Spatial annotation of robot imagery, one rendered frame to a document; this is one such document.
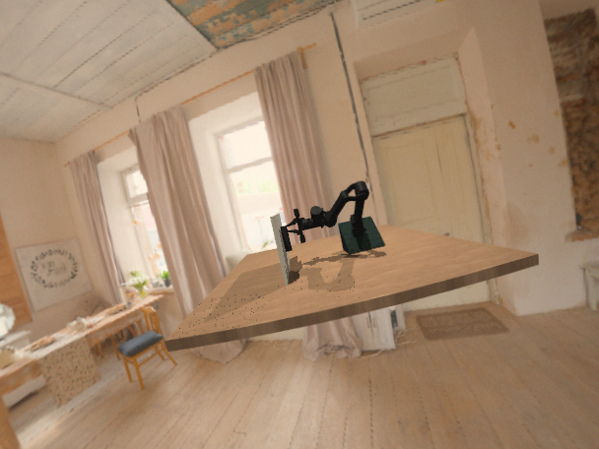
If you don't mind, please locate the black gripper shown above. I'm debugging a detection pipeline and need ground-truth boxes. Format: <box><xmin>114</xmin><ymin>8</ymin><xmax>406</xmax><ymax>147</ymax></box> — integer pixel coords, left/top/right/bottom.
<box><xmin>285</xmin><ymin>209</ymin><xmax>313</xmax><ymax>243</ymax></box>

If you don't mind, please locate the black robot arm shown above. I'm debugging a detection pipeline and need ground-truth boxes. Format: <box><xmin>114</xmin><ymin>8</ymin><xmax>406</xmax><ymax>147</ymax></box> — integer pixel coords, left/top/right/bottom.
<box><xmin>310</xmin><ymin>181</ymin><xmax>369</xmax><ymax>237</ymax></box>

